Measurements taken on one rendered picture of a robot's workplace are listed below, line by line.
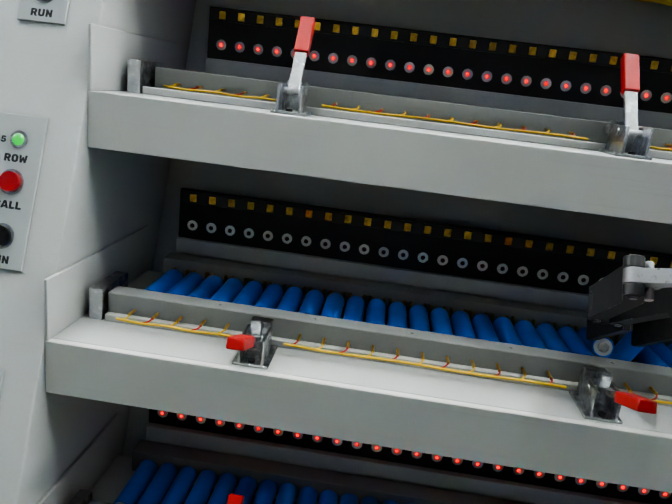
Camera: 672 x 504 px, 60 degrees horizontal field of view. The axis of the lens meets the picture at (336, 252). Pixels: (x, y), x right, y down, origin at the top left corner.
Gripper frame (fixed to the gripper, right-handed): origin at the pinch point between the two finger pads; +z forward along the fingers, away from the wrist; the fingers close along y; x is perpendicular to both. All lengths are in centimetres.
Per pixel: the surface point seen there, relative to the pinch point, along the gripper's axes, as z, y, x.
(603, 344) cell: 3.4, 0.8, 1.7
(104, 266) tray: 3.0, 45.3, 1.1
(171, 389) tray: -1.8, 35.4, 10.7
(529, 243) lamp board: 9.4, 5.9, -8.4
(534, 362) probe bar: 0.8, 7.3, 4.4
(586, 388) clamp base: -1.9, 4.1, 6.0
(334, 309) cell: 4.9, 24.2, 1.7
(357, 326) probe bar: 1.0, 21.9, 3.5
